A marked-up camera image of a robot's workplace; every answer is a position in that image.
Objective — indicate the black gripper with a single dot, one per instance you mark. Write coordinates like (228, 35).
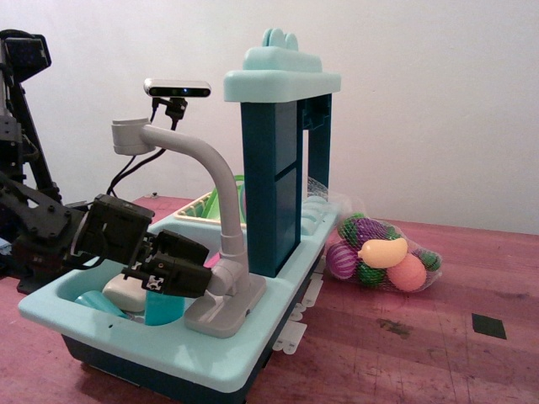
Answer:
(114, 229)

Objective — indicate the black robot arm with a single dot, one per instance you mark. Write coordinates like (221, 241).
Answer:
(49, 239)

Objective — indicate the teal toy cup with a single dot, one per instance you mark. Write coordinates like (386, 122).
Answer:
(162, 309)

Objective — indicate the white toy soap bar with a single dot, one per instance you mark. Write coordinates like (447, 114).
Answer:
(126, 293)

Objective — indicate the cream dish rack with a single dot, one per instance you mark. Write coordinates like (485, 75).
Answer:
(193, 210)

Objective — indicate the green toy plate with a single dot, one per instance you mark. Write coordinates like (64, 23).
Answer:
(212, 209)

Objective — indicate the grey toy faucet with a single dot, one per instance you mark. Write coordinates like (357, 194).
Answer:
(232, 291)

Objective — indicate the teal toy kitchen sink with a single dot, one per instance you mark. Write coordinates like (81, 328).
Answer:
(286, 100)

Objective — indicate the mesh bag of toy food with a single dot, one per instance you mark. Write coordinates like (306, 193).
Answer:
(353, 228)

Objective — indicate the yellow toy fruit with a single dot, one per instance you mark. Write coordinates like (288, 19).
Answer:
(378, 253)

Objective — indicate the orange toy egg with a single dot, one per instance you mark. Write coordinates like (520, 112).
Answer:
(408, 275)

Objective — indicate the black tape patch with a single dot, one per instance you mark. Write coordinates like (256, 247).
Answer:
(488, 326)

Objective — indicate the silver depth camera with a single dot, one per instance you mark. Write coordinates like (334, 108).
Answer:
(172, 88)

